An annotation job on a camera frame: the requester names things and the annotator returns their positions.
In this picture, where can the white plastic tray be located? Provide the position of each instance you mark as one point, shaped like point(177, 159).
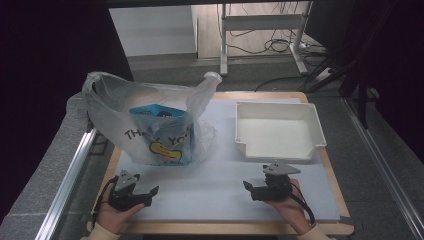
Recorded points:
point(278, 133)

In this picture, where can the white metal desk frame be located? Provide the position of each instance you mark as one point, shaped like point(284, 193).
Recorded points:
point(261, 22)

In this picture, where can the blue food pouch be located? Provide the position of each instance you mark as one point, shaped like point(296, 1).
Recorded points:
point(166, 133)

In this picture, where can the dark curtain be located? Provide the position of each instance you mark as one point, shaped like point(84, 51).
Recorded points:
point(40, 83)
point(396, 66)

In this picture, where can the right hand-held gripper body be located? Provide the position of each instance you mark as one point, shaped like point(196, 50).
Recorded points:
point(275, 190)

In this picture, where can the white printed plastic bag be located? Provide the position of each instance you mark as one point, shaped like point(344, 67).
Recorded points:
point(110, 110)

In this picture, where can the person's right hand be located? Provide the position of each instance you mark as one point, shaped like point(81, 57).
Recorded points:
point(295, 210)

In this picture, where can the pale blue foam mat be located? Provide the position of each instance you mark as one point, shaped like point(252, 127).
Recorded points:
point(206, 186)

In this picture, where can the person's left hand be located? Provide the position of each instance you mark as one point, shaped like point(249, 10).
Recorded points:
point(113, 218)

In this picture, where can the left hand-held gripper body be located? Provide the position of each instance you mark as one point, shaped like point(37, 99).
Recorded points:
point(125, 198)

